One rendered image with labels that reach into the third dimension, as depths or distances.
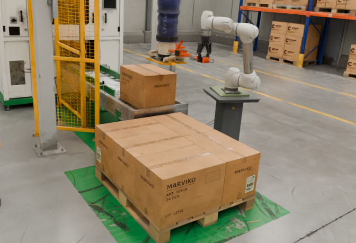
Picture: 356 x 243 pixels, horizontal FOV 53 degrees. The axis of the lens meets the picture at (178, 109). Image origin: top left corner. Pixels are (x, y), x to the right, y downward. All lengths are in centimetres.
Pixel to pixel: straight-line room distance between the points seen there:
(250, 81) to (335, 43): 842
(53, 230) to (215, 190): 129
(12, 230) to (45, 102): 153
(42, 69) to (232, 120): 213
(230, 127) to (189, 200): 153
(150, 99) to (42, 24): 132
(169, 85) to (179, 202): 161
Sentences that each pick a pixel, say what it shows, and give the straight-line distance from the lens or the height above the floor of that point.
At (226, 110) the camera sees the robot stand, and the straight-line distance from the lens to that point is 400.
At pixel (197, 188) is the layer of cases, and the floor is 39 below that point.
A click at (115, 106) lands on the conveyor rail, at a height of 53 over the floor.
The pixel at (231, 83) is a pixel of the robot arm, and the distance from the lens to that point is 397.
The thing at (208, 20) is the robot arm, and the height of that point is 158.
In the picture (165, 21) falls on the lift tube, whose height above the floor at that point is 152.
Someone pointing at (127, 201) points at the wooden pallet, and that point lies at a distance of 314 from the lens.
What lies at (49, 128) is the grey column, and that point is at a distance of 418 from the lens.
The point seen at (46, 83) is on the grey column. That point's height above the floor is 79.
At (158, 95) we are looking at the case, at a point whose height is 73.
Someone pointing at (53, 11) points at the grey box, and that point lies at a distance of 390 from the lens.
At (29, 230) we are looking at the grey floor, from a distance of 306.
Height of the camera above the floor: 176
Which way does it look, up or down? 18 degrees down
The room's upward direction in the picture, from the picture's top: 4 degrees clockwise
